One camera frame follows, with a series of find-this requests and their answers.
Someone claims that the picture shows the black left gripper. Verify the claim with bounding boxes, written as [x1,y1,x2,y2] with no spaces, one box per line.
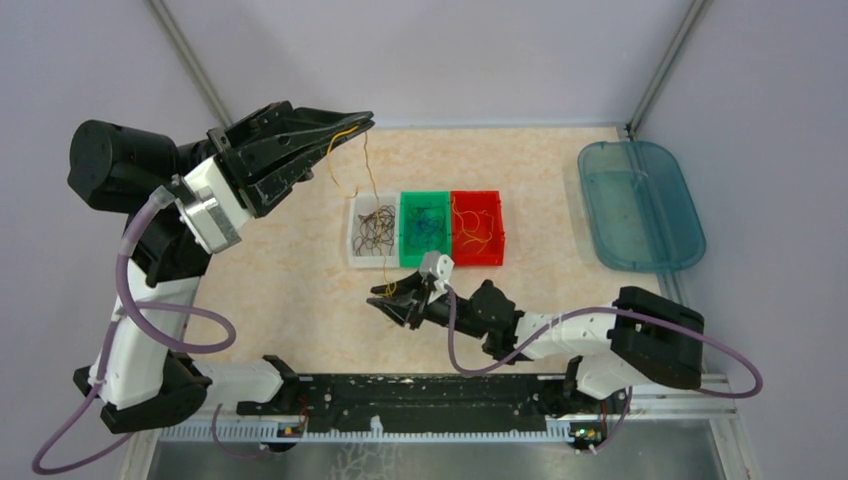
[177,97,375,216]

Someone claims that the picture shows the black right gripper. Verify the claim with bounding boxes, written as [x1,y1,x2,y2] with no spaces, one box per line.
[367,269,488,339]

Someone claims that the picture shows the brown cable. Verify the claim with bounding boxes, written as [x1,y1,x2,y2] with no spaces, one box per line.
[351,203,399,258]

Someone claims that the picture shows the blue cable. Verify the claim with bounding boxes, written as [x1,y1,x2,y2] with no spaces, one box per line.
[405,205,448,258]

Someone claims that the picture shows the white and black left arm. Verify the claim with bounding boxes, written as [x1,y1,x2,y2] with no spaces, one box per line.
[67,101,374,434]

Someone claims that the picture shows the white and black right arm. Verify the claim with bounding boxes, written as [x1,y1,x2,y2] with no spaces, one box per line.
[367,273,704,412]

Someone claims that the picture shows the green plastic bin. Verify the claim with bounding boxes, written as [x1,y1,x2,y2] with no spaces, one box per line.
[398,191,452,268]

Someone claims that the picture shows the white plastic bin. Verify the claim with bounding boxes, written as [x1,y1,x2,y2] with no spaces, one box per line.
[344,192,400,269]

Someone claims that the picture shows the red plastic bin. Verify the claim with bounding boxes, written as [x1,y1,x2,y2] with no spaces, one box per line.
[450,190,505,267]

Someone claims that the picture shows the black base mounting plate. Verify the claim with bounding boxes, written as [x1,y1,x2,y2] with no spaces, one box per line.
[236,374,624,434]

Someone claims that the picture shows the teal transparent plastic basin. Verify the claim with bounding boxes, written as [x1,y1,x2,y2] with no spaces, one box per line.
[577,141,706,273]

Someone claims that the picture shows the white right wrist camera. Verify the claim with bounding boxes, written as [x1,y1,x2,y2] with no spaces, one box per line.
[418,250,455,294]

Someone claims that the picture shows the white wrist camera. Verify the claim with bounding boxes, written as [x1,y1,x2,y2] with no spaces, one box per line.
[172,157,253,254]
[418,250,455,294]

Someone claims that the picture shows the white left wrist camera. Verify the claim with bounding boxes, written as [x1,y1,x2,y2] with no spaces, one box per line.
[172,157,253,254]

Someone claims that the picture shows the white slotted cable duct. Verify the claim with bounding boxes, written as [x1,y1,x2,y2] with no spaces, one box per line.
[160,420,574,443]

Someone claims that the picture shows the right aluminium frame post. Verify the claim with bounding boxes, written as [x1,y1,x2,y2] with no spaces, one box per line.
[618,0,713,141]

